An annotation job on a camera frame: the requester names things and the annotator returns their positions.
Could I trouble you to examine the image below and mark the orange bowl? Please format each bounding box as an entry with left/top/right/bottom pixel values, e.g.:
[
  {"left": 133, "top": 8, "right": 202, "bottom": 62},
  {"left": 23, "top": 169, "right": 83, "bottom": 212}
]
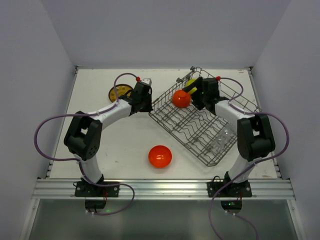
[
  {"left": 172, "top": 89, "right": 191, "bottom": 108},
  {"left": 148, "top": 145, "right": 173, "bottom": 169}
]

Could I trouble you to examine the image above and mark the yellow patterned plate dark rim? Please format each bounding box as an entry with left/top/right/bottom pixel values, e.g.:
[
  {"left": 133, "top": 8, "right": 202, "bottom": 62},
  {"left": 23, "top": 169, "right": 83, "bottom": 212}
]
[{"left": 108, "top": 83, "right": 133, "bottom": 103}]

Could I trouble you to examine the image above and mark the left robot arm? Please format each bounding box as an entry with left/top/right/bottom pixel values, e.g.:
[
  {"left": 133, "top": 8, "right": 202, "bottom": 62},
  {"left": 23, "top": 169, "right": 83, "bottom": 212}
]
[{"left": 63, "top": 78, "right": 152, "bottom": 185}]

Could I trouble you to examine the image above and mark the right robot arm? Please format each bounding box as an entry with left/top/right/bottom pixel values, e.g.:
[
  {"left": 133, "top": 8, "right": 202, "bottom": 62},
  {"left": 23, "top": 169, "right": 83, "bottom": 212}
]
[{"left": 182, "top": 76, "right": 276, "bottom": 197}]

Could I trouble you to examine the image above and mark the lime green bowl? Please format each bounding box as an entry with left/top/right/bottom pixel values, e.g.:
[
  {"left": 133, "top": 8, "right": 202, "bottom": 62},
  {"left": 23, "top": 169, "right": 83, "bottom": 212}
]
[{"left": 185, "top": 78, "right": 197, "bottom": 95}]

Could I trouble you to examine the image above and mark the clear glass middle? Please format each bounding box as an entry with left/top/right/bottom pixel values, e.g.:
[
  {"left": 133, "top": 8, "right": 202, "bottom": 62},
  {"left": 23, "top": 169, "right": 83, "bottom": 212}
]
[{"left": 218, "top": 127, "right": 235, "bottom": 142}]

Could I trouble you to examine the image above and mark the clear glass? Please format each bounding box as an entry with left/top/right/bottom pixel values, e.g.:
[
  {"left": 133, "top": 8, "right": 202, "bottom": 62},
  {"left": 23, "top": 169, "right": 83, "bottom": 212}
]
[
  {"left": 210, "top": 139, "right": 224, "bottom": 155},
  {"left": 218, "top": 127, "right": 235, "bottom": 142}
]

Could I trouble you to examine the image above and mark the clear glass left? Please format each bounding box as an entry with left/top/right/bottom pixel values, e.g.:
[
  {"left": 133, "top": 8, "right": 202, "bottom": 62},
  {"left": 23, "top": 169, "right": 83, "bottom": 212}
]
[{"left": 210, "top": 139, "right": 224, "bottom": 155}]

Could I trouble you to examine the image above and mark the right controller box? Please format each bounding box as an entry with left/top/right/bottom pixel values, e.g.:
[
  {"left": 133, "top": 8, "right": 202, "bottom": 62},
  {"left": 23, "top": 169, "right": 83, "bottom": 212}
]
[{"left": 220, "top": 200, "right": 243, "bottom": 211}]

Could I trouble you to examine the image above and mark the controller box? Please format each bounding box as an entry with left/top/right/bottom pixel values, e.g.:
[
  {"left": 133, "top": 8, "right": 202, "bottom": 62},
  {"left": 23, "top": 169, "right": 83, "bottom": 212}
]
[
  {"left": 220, "top": 200, "right": 243, "bottom": 211},
  {"left": 84, "top": 200, "right": 106, "bottom": 212}
]

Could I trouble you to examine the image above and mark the left controller box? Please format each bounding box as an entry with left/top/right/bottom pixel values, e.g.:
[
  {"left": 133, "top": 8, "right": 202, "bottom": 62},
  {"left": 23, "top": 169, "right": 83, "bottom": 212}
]
[{"left": 84, "top": 200, "right": 106, "bottom": 212}]

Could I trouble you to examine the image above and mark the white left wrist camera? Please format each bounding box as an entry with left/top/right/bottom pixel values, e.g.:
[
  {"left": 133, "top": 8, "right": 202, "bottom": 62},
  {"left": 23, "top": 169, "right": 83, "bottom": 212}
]
[{"left": 141, "top": 78, "right": 152, "bottom": 86}]

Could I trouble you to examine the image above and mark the grey wire dish rack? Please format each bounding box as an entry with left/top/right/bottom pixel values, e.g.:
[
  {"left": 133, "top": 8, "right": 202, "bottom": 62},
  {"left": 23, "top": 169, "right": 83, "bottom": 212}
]
[{"left": 147, "top": 66, "right": 262, "bottom": 168}]

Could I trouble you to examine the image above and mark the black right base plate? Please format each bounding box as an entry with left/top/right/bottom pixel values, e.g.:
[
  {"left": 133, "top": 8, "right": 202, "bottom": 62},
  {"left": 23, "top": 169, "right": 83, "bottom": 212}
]
[{"left": 206, "top": 181, "right": 253, "bottom": 198}]

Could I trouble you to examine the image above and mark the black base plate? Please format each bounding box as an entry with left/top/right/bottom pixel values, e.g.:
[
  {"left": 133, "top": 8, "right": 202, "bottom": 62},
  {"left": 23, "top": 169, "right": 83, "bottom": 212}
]
[
  {"left": 206, "top": 181, "right": 253, "bottom": 198},
  {"left": 73, "top": 180, "right": 119, "bottom": 198}
]

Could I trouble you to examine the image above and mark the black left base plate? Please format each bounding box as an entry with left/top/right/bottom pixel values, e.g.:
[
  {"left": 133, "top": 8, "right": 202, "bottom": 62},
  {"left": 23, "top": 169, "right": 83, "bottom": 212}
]
[{"left": 73, "top": 180, "right": 119, "bottom": 198}]

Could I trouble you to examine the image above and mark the aluminium mounting rail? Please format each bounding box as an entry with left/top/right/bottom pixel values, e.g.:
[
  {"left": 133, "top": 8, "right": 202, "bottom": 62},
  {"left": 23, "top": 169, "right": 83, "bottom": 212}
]
[{"left": 31, "top": 178, "right": 295, "bottom": 200}]

